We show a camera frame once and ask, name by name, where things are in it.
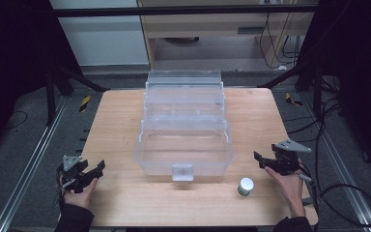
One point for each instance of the clear plastic storage box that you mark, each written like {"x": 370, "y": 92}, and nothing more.
{"x": 183, "y": 129}

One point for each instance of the dark curtain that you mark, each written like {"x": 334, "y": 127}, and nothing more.
{"x": 13, "y": 64}
{"x": 357, "y": 74}

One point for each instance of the light wooden desk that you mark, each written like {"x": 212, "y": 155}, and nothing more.
{"x": 212, "y": 30}

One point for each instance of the black metal stand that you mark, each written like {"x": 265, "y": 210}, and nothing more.
{"x": 306, "y": 77}
{"x": 55, "y": 90}

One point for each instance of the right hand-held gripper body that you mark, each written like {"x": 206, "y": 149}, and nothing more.
{"x": 286, "y": 159}

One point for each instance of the small white jar green label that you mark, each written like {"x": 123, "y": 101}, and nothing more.
{"x": 245, "y": 186}

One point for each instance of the white cabinet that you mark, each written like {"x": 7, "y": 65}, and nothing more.
{"x": 103, "y": 38}

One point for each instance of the yellow black striped tape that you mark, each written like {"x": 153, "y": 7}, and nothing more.
{"x": 84, "y": 103}

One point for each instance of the person's right hand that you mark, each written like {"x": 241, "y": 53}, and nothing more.
{"x": 286, "y": 190}

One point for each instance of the black horizontal bar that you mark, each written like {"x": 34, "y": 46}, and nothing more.
{"x": 180, "y": 11}

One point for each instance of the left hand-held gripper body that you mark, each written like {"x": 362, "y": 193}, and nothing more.
{"x": 71, "y": 174}

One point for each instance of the aluminium floor rail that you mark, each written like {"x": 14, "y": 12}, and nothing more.
{"x": 29, "y": 167}
{"x": 344, "y": 174}

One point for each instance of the person's left hand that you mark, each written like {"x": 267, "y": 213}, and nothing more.
{"x": 79, "y": 197}

